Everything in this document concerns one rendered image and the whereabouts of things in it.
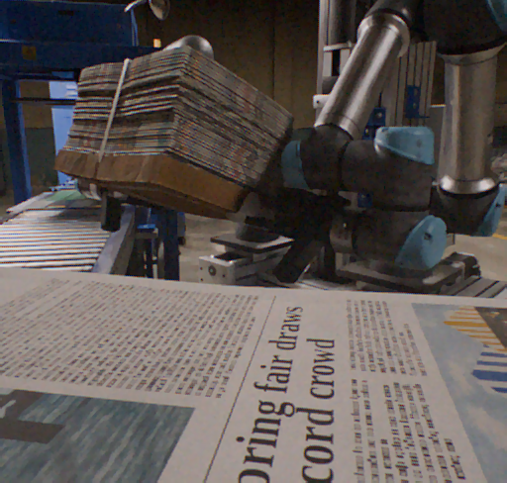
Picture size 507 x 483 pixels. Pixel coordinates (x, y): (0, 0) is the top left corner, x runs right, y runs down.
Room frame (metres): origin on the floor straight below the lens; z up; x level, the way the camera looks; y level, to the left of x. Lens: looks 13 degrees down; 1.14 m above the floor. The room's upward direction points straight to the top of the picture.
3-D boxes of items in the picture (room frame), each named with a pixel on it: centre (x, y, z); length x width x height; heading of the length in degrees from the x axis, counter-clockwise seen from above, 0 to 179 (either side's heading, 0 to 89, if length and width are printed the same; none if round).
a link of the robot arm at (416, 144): (0.62, -0.20, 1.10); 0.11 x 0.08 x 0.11; 54
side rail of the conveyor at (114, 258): (1.52, 0.47, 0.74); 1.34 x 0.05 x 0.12; 11
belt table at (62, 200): (2.47, 0.90, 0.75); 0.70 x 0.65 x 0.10; 11
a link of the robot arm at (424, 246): (0.61, -0.21, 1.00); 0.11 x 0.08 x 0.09; 45
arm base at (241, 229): (1.41, -0.02, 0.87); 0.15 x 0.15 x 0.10
